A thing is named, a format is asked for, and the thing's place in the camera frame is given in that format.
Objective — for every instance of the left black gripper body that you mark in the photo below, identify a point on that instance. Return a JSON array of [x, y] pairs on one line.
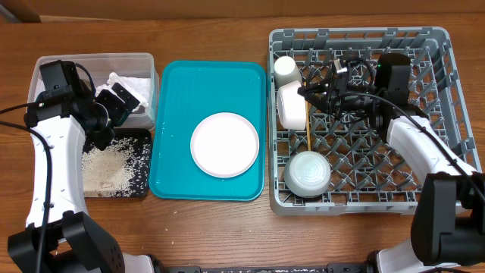
[[109, 111]]

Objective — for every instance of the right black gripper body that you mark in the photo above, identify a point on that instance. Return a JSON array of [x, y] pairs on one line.
[[358, 103]]

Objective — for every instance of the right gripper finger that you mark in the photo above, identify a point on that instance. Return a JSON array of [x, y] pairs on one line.
[[320, 102], [306, 90]]

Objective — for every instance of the wooden chopstick diagonal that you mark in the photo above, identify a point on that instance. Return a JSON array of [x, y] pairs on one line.
[[307, 125]]

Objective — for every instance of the white napkin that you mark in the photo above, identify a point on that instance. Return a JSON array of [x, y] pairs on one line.
[[138, 87]]

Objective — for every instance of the pink small bowl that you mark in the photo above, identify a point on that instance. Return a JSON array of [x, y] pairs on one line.
[[291, 106]]

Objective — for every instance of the cream paper cup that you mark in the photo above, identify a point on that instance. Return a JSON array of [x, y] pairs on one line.
[[286, 71]]

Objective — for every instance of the pile of rice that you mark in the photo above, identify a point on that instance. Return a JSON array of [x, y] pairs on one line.
[[108, 170]]

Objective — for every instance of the white bowl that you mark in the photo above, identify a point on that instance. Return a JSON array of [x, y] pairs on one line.
[[307, 174]]

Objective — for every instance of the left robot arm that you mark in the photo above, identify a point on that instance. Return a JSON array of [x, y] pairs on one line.
[[59, 234]]

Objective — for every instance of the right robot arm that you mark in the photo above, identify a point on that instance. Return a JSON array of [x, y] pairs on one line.
[[447, 231]]

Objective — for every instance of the grey dishwasher rack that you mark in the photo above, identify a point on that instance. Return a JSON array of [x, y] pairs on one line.
[[366, 174]]

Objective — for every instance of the clear plastic bin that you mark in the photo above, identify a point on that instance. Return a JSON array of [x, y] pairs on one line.
[[100, 65]]

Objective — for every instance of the black plastic tray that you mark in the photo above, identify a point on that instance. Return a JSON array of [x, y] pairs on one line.
[[140, 167]]

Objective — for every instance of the teal serving tray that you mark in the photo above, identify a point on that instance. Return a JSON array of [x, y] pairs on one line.
[[190, 92]]

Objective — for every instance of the pink plate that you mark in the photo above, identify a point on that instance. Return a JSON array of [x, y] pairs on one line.
[[224, 145]]

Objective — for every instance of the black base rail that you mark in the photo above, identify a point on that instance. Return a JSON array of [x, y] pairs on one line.
[[336, 267]]

